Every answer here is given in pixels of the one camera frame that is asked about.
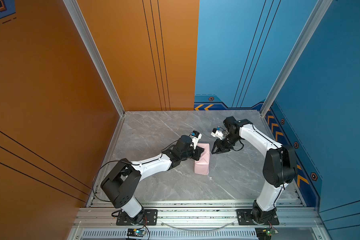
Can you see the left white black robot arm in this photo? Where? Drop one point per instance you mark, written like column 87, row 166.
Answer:
column 121, row 182

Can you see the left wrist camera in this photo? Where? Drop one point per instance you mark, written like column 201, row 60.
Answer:
column 195, row 137

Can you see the purple wrapping paper sheet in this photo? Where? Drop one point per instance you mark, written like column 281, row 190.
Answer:
column 202, row 165

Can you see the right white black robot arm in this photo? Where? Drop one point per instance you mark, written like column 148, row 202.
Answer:
column 279, row 169

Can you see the aluminium corner post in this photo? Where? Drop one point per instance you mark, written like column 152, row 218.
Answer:
column 89, row 42
column 306, row 34

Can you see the right green circuit board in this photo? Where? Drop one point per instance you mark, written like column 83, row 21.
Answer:
column 263, row 234

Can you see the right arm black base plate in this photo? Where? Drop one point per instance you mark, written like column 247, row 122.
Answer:
column 247, row 217

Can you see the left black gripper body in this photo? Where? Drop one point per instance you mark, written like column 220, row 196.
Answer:
column 188, row 155

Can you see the right aluminium corner post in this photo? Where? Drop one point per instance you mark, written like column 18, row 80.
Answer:
column 306, row 34

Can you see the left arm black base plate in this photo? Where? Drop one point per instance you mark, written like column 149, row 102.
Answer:
column 147, row 217

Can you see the green circuit board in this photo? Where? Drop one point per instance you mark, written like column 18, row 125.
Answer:
column 263, row 234
column 136, row 234

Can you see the aluminium front rail frame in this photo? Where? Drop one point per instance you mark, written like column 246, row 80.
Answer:
column 291, row 213

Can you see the left aluminium corner post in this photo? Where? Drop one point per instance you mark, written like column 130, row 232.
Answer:
column 89, row 42

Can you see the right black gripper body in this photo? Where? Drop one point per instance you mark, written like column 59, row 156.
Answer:
column 228, row 140

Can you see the left green circuit board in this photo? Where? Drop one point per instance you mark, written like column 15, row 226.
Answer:
column 136, row 234

